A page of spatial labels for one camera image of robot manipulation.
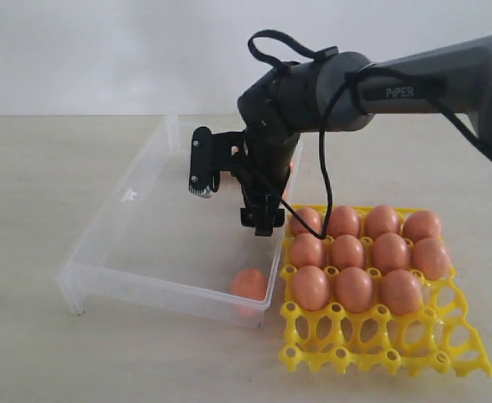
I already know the brown egg front right corner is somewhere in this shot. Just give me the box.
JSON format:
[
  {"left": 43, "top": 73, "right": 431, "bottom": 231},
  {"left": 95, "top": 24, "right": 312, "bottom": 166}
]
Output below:
[{"left": 229, "top": 269, "right": 268, "bottom": 301}]

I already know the clear plastic bin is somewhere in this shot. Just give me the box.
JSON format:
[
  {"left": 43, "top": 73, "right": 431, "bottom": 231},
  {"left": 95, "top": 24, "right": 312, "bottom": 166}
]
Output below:
[{"left": 58, "top": 115, "right": 285, "bottom": 327}]

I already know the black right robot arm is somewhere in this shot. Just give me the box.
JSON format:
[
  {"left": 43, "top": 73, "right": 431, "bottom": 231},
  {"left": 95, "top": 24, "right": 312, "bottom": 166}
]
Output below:
[{"left": 238, "top": 29, "right": 492, "bottom": 237}]

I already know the brown egg column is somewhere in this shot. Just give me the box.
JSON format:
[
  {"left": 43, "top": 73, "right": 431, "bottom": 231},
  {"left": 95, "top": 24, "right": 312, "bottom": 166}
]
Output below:
[
  {"left": 282, "top": 161, "right": 294, "bottom": 202},
  {"left": 411, "top": 238, "right": 452, "bottom": 280},
  {"left": 380, "top": 270, "right": 422, "bottom": 316},
  {"left": 371, "top": 233, "right": 410, "bottom": 275}
]

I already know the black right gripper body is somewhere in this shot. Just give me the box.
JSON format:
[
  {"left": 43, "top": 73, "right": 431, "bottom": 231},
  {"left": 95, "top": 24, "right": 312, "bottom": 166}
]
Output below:
[{"left": 241, "top": 127, "right": 301, "bottom": 218}]

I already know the yellow plastic egg tray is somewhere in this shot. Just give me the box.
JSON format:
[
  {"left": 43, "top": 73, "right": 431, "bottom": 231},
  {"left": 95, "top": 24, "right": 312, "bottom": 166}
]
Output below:
[{"left": 280, "top": 206, "right": 492, "bottom": 376}]

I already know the black camera cable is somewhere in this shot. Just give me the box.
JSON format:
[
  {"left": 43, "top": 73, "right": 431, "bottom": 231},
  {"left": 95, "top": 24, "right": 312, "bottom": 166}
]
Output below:
[{"left": 228, "top": 29, "right": 492, "bottom": 241}]

